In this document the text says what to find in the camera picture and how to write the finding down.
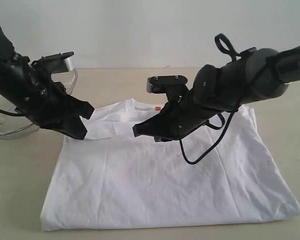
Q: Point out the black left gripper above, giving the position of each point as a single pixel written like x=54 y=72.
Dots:
x=49 y=103

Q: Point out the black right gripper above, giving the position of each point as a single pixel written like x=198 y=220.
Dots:
x=175 y=121

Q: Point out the white t-shirt red lettering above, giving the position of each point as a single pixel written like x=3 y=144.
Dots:
x=114 y=180

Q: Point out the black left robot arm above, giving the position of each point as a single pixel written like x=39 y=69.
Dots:
x=29 y=86

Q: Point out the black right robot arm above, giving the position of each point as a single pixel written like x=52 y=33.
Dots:
x=258 y=75

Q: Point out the round metal mesh basket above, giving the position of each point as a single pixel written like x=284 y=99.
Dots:
x=13 y=127

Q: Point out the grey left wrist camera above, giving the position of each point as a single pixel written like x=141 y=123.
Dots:
x=55 y=64

